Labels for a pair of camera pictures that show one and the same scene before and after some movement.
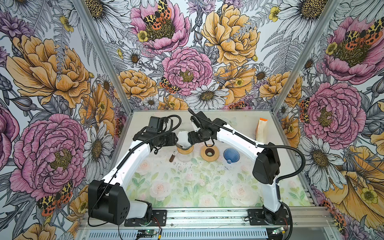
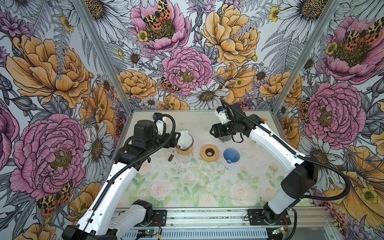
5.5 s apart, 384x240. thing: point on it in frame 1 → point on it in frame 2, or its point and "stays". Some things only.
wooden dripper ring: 184,151 stays
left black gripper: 172,141 stays
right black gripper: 193,138 → 219,130
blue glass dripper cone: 231,155 stays
